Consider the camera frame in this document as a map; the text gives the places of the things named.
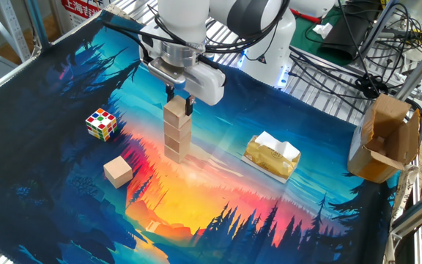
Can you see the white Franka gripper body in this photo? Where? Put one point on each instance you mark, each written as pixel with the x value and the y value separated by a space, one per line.
pixel 207 86

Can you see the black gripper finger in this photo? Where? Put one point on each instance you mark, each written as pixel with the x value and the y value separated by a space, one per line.
pixel 169 93
pixel 188 105

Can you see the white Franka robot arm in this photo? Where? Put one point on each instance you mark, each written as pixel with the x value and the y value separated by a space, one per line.
pixel 185 18

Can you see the Rubik's cube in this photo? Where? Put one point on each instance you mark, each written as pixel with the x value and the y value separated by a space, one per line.
pixel 101 124

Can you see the gold tissue pack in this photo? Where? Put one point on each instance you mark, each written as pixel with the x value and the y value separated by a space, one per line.
pixel 271 157

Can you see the green cutting mat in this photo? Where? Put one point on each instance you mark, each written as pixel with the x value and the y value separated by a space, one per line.
pixel 306 40

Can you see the red lettered sign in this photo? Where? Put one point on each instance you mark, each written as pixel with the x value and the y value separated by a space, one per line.
pixel 81 9

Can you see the crumpled white tissue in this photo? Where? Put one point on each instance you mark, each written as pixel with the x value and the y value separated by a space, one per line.
pixel 322 30

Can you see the black pouch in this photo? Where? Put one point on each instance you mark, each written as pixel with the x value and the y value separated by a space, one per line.
pixel 343 33

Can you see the printed sunset landscape cloth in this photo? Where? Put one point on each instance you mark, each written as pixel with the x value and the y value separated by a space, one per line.
pixel 68 220

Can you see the white perforated shelf upright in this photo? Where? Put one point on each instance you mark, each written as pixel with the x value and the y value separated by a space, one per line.
pixel 7 29

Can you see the open cardboard box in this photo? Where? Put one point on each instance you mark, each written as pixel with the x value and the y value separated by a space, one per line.
pixel 383 139

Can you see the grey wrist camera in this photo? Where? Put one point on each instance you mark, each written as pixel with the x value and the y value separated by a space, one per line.
pixel 167 73

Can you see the blue grey metal post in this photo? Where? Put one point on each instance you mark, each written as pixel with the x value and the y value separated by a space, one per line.
pixel 37 22

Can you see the aluminium frame post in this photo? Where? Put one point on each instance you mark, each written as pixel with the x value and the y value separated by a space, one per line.
pixel 420 69

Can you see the aluminium frame beam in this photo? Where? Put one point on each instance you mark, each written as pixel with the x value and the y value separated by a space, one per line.
pixel 416 216

